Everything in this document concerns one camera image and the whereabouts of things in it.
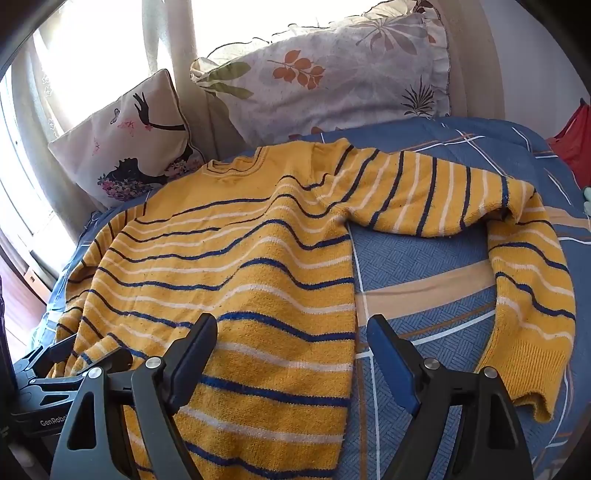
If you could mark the yellow striped knit sweater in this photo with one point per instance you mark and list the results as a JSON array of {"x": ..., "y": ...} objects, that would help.
[{"x": 254, "y": 277}]

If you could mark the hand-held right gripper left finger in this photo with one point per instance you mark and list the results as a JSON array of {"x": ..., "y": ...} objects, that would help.
[{"x": 202, "y": 344}]

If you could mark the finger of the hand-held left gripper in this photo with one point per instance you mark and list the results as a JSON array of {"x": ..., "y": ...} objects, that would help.
[{"x": 46, "y": 354}]

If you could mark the white leaf print pillow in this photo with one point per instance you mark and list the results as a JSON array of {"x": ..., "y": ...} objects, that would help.
[{"x": 346, "y": 83}]

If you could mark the blue plaid blanket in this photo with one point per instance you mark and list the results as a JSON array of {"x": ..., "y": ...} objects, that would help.
[{"x": 415, "y": 277}]

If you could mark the red cloth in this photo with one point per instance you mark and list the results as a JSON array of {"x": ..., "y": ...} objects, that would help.
[{"x": 575, "y": 138}]

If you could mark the cushion with dark figure print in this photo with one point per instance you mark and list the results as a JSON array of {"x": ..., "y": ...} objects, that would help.
[{"x": 124, "y": 138}]

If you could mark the pale curtain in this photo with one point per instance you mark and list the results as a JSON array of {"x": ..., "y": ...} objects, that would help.
[{"x": 168, "y": 50}]

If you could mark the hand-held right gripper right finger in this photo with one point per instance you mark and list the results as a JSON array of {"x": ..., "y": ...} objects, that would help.
[{"x": 390, "y": 362}]

